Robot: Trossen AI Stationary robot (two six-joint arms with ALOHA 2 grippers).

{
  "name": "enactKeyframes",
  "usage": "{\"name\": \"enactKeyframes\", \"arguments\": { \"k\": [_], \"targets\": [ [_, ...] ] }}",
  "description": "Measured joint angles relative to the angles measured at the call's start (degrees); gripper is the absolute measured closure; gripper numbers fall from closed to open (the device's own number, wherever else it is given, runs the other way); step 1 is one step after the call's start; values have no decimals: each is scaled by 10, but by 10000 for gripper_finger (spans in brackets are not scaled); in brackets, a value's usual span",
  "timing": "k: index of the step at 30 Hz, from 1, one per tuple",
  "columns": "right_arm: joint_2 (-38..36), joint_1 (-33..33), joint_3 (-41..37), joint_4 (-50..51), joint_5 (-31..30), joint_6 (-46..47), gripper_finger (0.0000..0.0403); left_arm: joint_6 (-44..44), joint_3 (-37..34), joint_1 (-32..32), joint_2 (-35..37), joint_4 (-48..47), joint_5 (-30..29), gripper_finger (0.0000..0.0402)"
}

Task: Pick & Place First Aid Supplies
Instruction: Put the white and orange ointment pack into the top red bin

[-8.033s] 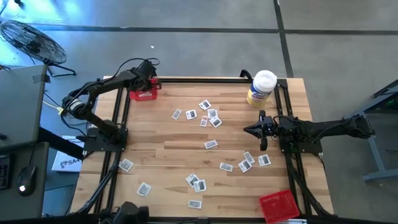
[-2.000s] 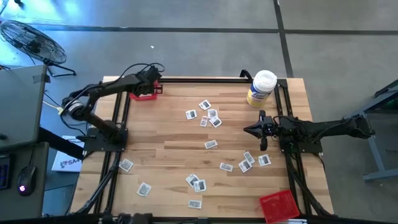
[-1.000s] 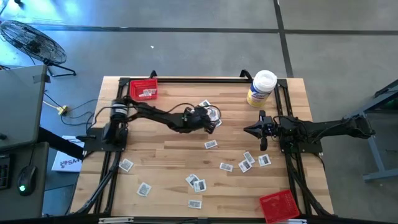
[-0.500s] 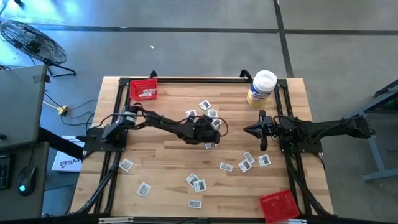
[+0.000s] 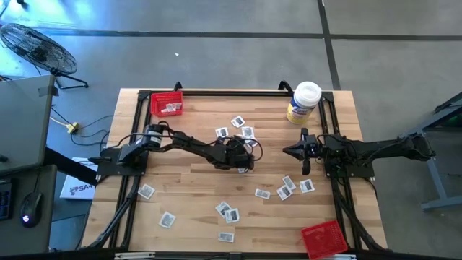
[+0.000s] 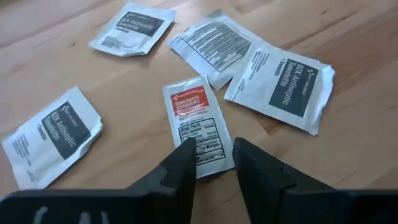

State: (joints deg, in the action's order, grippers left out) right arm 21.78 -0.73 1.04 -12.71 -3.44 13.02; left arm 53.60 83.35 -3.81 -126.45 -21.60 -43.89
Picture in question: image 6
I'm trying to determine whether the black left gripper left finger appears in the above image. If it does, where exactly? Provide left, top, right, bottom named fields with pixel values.
left=126, top=138, right=198, bottom=224

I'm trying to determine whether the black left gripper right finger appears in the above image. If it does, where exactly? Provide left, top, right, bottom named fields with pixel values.
left=232, top=137, right=336, bottom=224

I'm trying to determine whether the red-label neomycin ointment packet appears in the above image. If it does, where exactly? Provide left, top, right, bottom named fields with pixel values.
left=162, top=75, right=236, bottom=180

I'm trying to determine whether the white antiseptic towelette packet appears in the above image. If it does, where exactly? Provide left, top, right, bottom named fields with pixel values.
left=167, top=9, right=265, bottom=91
left=223, top=40, right=336, bottom=137
left=1, top=86, right=104, bottom=190
left=88, top=2, right=177, bottom=58

